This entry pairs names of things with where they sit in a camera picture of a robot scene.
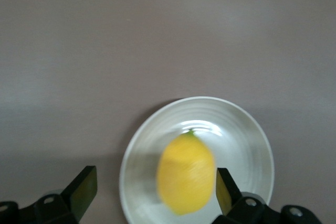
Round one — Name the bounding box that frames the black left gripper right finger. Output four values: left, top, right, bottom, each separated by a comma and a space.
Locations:
212, 167, 322, 224

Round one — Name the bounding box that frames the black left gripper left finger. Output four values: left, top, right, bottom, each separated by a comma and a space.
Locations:
0, 165, 98, 224

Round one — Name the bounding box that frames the yellow lemon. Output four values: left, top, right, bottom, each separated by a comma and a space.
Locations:
156, 129, 216, 216

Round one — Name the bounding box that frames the beige round plate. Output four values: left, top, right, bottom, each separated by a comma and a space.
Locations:
119, 96, 275, 224

